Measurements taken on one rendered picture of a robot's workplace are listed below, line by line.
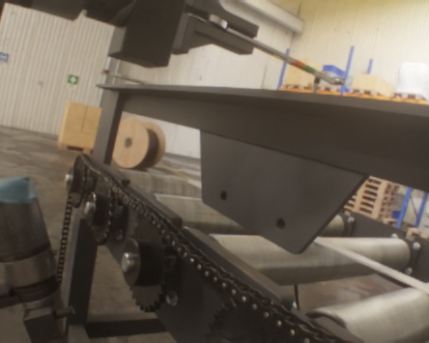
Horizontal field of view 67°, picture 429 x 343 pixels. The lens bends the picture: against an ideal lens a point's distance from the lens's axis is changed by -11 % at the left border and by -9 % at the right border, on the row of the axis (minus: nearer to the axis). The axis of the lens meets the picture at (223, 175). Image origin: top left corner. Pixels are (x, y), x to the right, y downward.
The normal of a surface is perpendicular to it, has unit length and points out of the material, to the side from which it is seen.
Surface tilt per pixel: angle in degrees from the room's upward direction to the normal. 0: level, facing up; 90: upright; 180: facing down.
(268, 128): 90
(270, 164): 90
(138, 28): 90
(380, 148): 90
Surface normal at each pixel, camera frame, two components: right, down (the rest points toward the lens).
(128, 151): -0.44, 0.00
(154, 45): 0.55, 0.23
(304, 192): -0.80, -0.13
